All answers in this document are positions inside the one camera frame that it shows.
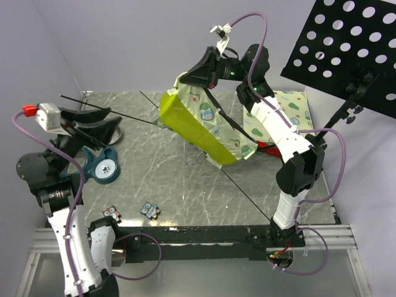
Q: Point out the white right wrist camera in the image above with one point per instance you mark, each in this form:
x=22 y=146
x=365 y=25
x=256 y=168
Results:
x=221 y=33

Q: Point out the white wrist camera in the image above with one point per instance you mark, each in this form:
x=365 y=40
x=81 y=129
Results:
x=221 y=33
x=47 y=115

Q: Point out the teal double pet bowl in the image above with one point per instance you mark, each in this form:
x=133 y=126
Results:
x=104 y=168

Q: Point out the blue owl puzzle piece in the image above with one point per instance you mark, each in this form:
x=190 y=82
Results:
x=151 y=211

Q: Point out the green patterned pet tent fabric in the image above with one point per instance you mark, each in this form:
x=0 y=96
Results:
x=196 y=116

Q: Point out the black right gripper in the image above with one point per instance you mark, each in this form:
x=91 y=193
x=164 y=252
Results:
x=206 y=72

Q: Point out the red owl puzzle piece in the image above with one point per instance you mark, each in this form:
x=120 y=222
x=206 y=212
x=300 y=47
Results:
x=112 y=212

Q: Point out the stainless steel pet bowl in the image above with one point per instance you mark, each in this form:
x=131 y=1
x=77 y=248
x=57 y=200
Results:
x=116 y=136

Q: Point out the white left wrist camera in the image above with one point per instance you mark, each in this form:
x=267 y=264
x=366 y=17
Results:
x=47 y=115

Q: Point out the red glitter microphone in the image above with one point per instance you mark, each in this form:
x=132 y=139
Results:
x=268 y=148

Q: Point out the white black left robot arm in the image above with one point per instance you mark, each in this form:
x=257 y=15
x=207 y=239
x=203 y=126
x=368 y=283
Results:
x=56 y=180

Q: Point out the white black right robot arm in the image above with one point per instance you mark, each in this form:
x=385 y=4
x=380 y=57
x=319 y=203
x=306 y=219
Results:
x=302 y=158

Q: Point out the black music stand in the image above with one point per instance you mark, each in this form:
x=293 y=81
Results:
x=347 y=49

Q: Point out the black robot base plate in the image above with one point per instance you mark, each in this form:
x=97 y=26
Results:
x=253 y=242

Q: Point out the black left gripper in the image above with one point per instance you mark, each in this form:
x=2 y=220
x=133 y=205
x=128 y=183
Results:
x=91 y=135

